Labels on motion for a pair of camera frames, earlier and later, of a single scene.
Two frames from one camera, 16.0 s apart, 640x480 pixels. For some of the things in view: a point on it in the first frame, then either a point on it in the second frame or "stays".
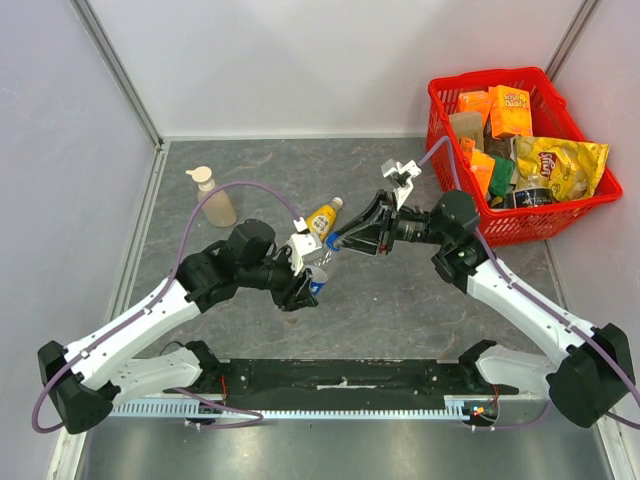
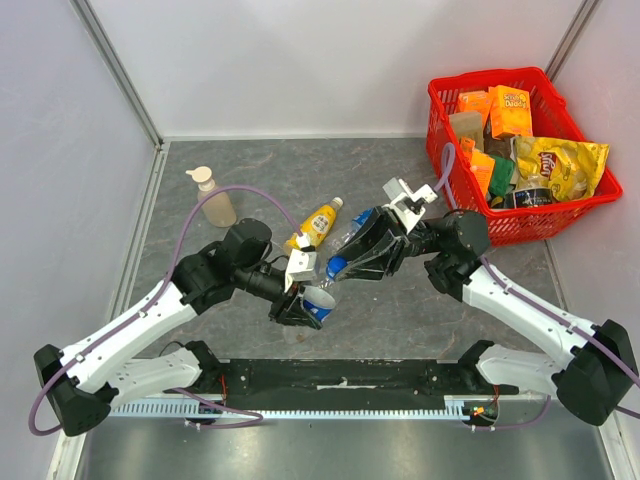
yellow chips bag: x=569 y=168 stays
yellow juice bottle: x=322 y=219 stays
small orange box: x=474 y=101 stays
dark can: x=530 y=197 stays
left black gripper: x=295 y=295 → x=289 y=310
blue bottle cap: x=333 y=236 → x=335 y=264
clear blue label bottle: x=317 y=273 → x=319 y=301
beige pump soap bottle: x=218 y=207 stays
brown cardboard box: x=469 y=125 stays
